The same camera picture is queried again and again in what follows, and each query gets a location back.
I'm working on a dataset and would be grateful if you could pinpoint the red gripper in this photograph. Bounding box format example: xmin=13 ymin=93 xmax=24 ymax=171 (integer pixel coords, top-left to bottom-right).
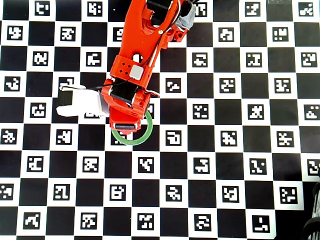
xmin=101 ymin=78 xmax=161 ymax=132

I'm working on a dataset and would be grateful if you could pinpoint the green flat ring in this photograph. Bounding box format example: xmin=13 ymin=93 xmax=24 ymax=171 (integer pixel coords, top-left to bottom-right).
xmin=111 ymin=109 xmax=154 ymax=147

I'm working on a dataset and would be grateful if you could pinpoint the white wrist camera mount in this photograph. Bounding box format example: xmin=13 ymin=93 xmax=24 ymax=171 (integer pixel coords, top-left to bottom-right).
xmin=55 ymin=83 xmax=111 ymax=118

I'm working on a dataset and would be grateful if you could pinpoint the black white marker checkerboard mat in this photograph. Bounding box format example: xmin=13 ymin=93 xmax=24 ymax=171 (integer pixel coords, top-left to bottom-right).
xmin=0 ymin=0 xmax=320 ymax=238

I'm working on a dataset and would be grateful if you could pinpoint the grey square module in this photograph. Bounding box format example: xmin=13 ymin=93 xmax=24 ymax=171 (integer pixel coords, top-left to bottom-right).
xmin=128 ymin=64 xmax=145 ymax=81

